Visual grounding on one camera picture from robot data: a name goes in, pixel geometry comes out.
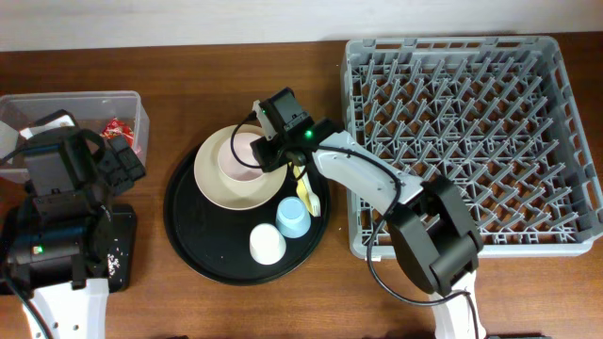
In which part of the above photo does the black round tray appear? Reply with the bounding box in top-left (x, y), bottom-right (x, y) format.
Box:
top-left (164, 143), bottom-right (332, 285)

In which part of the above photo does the cooked rice pile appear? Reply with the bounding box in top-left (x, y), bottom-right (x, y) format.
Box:
top-left (106, 237), bottom-right (129, 279)

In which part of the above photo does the light blue plastic cup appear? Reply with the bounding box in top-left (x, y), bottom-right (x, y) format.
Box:
top-left (276, 197), bottom-right (311, 238)

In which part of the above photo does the white plastic cup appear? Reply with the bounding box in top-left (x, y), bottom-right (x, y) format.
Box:
top-left (250, 223), bottom-right (286, 266)

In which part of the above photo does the black rectangular tray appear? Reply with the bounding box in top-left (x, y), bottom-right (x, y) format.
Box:
top-left (0, 202), bottom-right (139, 296)

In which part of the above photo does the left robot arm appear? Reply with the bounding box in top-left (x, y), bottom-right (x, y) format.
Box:
top-left (1, 127), bottom-right (145, 338)

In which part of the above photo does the grey dishwasher rack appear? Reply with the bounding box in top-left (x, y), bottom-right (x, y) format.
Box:
top-left (341, 36), bottom-right (602, 258)

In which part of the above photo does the cream large bowl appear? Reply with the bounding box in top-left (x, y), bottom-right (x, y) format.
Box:
top-left (193, 125), bottom-right (287, 211)

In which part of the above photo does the red snack wrapper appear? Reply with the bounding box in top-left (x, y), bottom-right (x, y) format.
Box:
top-left (101, 118), bottom-right (141, 155)

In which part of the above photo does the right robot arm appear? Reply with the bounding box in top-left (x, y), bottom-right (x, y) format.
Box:
top-left (251, 120), bottom-right (486, 338)

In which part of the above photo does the yellow plastic spoon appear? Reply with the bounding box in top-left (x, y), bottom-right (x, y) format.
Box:
top-left (292, 166), bottom-right (315, 217)

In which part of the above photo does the clear plastic waste bin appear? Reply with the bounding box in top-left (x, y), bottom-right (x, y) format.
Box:
top-left (1, 90), bottom-right (150, 163)

